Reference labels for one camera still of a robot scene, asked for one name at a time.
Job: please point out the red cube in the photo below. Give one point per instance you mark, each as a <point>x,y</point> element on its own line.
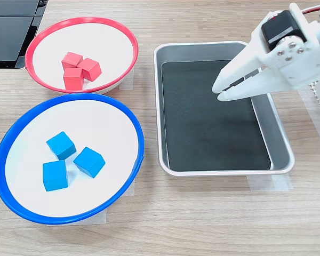
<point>73,80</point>
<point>90,69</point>
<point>71,59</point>

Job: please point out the blue cube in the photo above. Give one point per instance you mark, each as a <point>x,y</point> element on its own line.
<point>89,161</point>
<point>61,145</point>
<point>55,176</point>

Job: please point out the translucent tape piece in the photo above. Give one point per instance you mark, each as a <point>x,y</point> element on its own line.
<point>309,112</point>
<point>269,182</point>
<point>130,189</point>
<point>127,80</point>

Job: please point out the black mat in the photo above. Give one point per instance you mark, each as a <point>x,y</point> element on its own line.
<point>202,133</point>

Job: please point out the steel tray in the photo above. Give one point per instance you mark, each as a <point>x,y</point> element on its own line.
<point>280,149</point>

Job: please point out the blue-rimmed white plate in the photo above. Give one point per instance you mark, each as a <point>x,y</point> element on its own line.
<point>109,128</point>

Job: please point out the red-rimmed white plate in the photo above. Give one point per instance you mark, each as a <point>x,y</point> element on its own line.
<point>56,40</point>

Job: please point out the black electronic device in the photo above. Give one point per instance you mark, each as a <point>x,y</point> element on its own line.
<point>8,34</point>

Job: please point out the pale perforated base plate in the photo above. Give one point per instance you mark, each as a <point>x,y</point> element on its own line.
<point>314,89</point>

